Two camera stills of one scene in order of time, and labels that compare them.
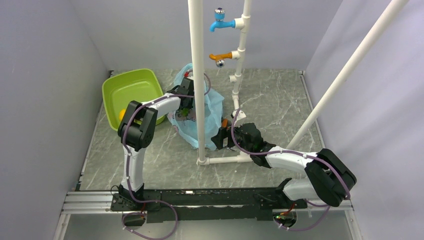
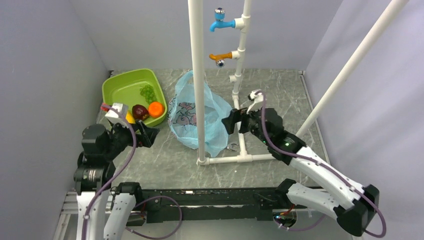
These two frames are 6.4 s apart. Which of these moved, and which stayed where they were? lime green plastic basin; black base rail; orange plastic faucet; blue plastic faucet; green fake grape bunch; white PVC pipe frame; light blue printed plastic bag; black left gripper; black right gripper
Moved: light blue printed plastic bag; black right gripper; black left gripper; green fake grape bunch
Stayed: lime green plastic basin; blue plastic faucet; white PVC pipe frame; black base rail; orange plastic faucet
